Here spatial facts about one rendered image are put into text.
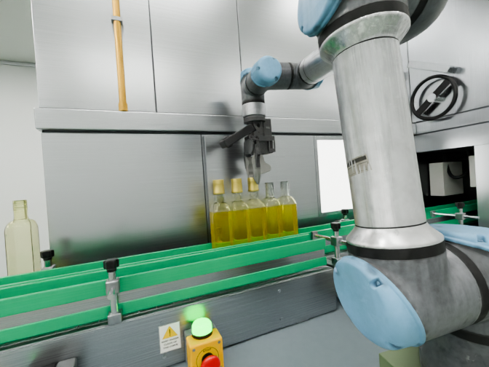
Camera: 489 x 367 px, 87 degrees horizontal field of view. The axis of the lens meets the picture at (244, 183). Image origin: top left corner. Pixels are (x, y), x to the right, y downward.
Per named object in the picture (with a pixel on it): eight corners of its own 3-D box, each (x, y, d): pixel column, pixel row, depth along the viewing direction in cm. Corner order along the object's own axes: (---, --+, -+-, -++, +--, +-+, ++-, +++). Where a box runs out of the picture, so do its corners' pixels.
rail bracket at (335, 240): (318, 254, 88) (316, 218, 88) (357, 269, 72) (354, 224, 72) (311, 255, 87) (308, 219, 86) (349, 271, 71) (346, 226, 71)
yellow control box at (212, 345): (215, 352, 61) (212, 321, 61) (225, 373, 54) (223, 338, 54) (185, 362, 58) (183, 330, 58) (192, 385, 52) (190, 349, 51)
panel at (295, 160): (383, 206, 128) (380, 137, 128) (389, 206, 125) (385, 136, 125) (208, 231, 92) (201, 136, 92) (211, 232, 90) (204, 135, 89)
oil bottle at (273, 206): (276, 257, 89) (273, 196, 89) (285, 261, 84) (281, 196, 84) (262, 260, 87) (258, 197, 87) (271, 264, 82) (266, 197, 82)
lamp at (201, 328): (209, 325, 59) (208, 312, 59) (215, 336, 55) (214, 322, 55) (190, 330, 58) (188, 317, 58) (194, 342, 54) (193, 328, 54)
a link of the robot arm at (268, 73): (292, 53, 70) (277, 70, 81) (254, 52, 67) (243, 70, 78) (295, 82, 71) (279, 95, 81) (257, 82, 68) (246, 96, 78)
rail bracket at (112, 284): (126, 317, 55) (121, 255, 55) (125, 336, 49) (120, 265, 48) (105, 322, 54) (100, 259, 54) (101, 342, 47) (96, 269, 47)
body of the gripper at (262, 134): (276, 154, 82) (273, 116, 82) (252, 154, 79) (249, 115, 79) (265, 156, 89) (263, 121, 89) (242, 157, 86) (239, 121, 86)
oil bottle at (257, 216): (262, 260, 87) (257, 197, 87) (270, 264, 82) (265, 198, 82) (247, 263, 85) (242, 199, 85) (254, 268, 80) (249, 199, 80)
